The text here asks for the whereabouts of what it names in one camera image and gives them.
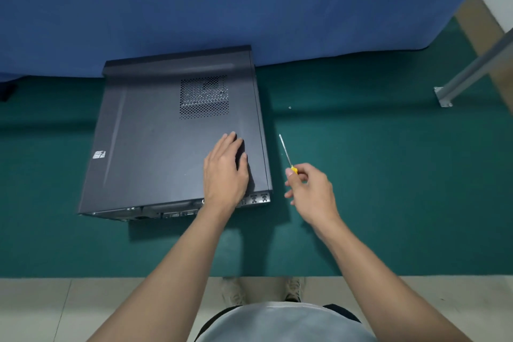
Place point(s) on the person's right hand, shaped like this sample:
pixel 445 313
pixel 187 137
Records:
pixel 316 197

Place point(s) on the person's left hand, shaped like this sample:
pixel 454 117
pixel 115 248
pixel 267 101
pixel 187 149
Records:
pixel 224 177

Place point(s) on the desktop computer case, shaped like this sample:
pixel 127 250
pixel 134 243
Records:
pixel 152 145

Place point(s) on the person's right forearm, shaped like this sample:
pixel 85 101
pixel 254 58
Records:
pixel 384 285

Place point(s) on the person's left forearm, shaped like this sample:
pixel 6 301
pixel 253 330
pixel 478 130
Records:
pixel 168 281

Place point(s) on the person's right shoe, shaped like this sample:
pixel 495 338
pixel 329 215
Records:
pixel 294 289

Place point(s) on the person's white shirt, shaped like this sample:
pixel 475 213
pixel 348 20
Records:
pixel 280 325

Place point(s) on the person's black shorts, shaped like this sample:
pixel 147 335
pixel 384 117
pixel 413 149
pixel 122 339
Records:
pixel 212 317

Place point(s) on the green floor mat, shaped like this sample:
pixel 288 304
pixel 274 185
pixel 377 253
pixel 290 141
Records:
pixel 380 185

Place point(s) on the blue cloth curtain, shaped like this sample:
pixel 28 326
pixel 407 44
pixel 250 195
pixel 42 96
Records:
pixel 220 5

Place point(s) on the black flat base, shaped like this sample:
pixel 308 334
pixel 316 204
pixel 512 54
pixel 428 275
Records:
pixel 7 92

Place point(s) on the grey metal post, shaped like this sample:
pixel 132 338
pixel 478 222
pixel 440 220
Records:
pixel 477 69

